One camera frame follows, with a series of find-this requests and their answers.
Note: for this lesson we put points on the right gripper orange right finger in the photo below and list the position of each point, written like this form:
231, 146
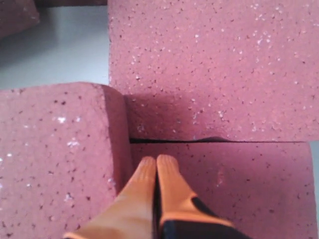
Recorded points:
183, 216

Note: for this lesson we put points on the front large red brick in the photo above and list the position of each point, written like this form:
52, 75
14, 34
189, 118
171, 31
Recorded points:
240, 70

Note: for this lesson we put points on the red brick with white scuffs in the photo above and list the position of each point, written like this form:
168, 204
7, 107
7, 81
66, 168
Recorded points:
64, 156

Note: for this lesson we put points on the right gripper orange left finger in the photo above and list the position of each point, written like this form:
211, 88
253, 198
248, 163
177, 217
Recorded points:
131, 214

